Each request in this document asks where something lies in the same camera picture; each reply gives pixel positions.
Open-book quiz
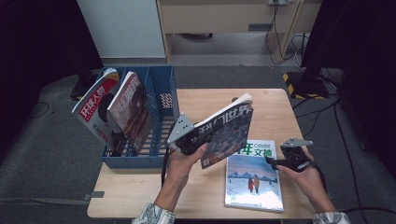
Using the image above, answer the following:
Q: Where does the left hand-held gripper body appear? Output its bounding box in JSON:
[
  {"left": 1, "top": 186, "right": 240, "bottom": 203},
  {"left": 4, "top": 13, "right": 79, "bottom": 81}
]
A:
[{"left": 166, "top": 112, "right": 208, "bottom": 156}]

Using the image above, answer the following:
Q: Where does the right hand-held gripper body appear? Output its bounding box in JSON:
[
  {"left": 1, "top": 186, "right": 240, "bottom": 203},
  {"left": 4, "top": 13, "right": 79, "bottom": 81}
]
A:
[{"left": 279, "top": 137, "right": 314, "bottom": 173}]

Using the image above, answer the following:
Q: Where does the dark blue cover magazine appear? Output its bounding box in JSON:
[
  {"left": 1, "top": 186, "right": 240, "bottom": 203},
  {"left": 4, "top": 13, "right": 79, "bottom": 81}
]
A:
[{"left": 194, "top": 92, "right": 255, "bottom": 170}]

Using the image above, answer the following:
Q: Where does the snowy cover magazine green title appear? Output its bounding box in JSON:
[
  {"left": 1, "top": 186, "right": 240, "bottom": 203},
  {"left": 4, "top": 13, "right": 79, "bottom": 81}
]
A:
[{"left": 223, "top": 139, "right": 285, "bottom": 214}]

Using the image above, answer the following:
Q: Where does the blue plastic file rack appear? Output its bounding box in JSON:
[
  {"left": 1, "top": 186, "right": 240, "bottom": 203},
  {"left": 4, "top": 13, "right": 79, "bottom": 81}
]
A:
[{"left": 95, "top": 65, "right": 181, "bottom": 170}]

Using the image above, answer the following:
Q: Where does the brown cover magazine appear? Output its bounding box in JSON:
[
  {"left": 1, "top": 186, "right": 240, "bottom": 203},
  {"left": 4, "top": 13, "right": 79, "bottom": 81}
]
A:
[{"left": 106, "top": 70, "right": 153, "bottom": 155}]

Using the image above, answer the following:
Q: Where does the portrait cover magazine red title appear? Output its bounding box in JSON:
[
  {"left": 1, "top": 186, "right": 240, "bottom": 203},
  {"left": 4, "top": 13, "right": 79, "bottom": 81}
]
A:
[{"left": 71, "top": 67, "right": 126, "bottom": 157}]

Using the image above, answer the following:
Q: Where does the person's right hand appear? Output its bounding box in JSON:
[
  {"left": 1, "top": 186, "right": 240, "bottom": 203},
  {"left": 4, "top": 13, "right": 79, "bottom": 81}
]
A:
[{"left": 276, "top": 149, "right": 329, "bottom": 204}]

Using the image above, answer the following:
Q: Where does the person's left hand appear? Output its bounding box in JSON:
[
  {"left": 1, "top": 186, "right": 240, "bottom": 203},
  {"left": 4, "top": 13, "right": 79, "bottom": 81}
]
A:
[{"left": 166, "top": 143, "right": 209, "bottom": 189}]

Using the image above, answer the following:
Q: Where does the black stand with striped base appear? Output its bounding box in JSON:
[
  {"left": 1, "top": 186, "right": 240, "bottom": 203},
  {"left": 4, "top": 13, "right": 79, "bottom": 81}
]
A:
[
  {"left": 68, "top": 69, "right": 101, "bottom": 102},
  {"left": 282, "top": 62, "right": 331, "bottom": 101}
]

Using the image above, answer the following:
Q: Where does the white cabinet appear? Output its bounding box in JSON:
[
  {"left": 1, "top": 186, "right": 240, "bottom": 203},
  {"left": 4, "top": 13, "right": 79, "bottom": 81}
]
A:
[{"left": 77, "top": 0, "right": 167, "bottom": 60}]

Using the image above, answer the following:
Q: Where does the light wooden desk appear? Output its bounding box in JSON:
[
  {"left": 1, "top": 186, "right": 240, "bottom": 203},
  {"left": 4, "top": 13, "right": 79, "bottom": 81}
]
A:
[{"left": 155, "top": 0, "right": 321, "bottom": 63}]

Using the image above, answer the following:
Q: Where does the dark curtain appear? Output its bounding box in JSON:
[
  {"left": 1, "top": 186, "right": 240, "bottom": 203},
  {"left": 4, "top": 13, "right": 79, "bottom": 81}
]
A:
[
  {"left": 0, "top": 0, "right": 105, "bottom": 157},
  {"left": 300, "top": 0, "right": 396, "bottom": 171}
]

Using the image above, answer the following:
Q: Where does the white power strip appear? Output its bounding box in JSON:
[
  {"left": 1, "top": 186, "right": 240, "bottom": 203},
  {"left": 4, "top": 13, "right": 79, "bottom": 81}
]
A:
[{"left": 268, "top": 0, "right": 295, "bottom": 7}]

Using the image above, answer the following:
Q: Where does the right hand-held gripper cable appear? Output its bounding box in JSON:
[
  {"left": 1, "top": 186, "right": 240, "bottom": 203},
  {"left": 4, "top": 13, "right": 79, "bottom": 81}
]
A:
[{"left": 311, "top": 161, "right": 329, "bottom": 194}]

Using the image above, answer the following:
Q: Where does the hand-held gripper cable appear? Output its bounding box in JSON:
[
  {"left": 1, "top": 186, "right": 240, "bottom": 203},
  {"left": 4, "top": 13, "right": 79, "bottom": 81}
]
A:
[
  {"left": 311, "top": 161, "right": 329, "bottom": 194},
  {"left": 160, "top": 146, "right": 172, "bottom": 188}
]

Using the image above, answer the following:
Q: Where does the left hand-held gripper cable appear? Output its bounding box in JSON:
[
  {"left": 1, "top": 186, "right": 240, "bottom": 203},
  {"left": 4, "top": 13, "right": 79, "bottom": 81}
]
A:
[{"left": 160, "top": 146, "right": 172, "bottom": 188}]

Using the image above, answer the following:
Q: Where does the long black floor cable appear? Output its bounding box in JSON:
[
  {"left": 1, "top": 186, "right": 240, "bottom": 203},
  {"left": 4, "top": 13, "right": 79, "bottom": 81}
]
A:
[{"left": 332, "top": 99, "right": 365, "bottom": 224}]

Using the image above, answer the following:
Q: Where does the thin looped cable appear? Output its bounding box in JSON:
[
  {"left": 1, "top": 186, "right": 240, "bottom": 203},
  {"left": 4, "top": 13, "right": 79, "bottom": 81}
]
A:
[{"left": 290, "top": 32, "right": 310, "bottom": 68}]

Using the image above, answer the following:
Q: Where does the black hanging cable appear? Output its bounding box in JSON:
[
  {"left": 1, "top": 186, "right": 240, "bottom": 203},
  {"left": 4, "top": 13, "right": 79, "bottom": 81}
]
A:
[{"left": 264, "top": 0, "right": 286, "bottom": 65}]

